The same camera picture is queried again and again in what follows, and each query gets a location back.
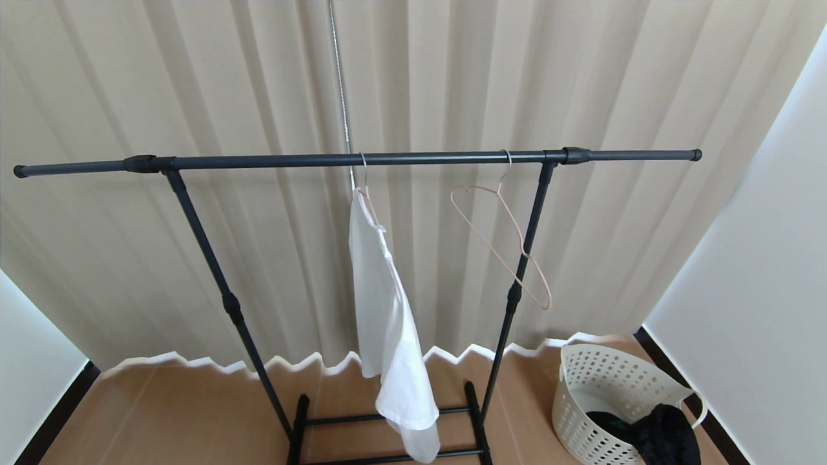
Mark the pink clothes hanger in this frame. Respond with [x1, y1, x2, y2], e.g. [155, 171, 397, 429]
[355, 152, 388, 233]
[450, 149, 552, 311]

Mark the white printed t-shirt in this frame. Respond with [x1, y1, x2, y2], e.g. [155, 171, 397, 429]
[348, 188, 442, 465]

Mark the black clothes rack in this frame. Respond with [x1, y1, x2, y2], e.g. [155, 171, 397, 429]
[13, 147, 703, 465]

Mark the white laundry basket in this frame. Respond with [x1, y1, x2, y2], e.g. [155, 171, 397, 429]
[551, 343, 707, 465]

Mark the beige curtain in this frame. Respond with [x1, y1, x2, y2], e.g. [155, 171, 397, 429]
[0, 0, 827, 383]

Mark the black garment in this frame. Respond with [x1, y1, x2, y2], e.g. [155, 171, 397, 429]
[584, 403, 702, 465]

